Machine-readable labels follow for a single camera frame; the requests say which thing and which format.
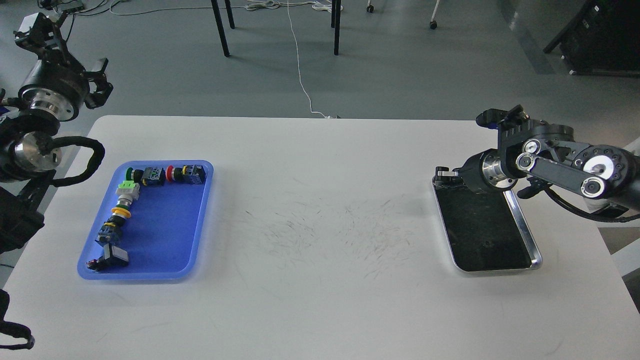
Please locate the red push button switch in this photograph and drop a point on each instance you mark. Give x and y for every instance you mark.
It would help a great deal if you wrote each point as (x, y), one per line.
(187, 173)

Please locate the black power strip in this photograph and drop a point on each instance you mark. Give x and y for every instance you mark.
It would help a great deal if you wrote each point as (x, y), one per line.
(62, 6)

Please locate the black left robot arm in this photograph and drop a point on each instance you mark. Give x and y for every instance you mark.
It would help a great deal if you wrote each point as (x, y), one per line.
(30, 151)

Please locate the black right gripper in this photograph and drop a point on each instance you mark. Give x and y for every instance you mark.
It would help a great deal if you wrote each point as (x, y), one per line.
(481, 173)

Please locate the black square push button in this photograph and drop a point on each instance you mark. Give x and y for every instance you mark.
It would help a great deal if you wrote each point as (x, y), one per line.
(112, 257)

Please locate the black table leg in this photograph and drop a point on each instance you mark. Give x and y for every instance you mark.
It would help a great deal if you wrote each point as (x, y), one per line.
(336, 8)
(219, 23)

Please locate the silver metal tray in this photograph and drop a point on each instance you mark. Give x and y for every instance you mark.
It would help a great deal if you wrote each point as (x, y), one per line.
(486, 233)

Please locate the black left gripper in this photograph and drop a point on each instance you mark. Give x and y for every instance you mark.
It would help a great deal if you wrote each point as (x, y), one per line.
(53, 88)

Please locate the white green push button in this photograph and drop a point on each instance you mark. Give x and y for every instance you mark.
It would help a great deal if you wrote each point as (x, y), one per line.
(128, 191)

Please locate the black cabinet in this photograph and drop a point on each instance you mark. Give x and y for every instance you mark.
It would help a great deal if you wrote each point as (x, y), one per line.
(602, 39)

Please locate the black table leg right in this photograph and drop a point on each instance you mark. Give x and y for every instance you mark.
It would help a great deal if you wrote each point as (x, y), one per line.
(336, 8)

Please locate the green push button switch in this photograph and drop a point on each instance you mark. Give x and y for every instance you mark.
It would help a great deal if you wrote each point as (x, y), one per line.
(149, 176)

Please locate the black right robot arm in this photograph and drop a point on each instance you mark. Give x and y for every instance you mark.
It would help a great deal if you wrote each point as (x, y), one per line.
(596, 182)

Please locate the blue plastic tray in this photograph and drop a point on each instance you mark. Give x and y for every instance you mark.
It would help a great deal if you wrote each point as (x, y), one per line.
(163, 235)

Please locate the yellow push button switch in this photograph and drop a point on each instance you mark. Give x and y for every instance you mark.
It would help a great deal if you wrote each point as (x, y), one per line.
(110, 233)

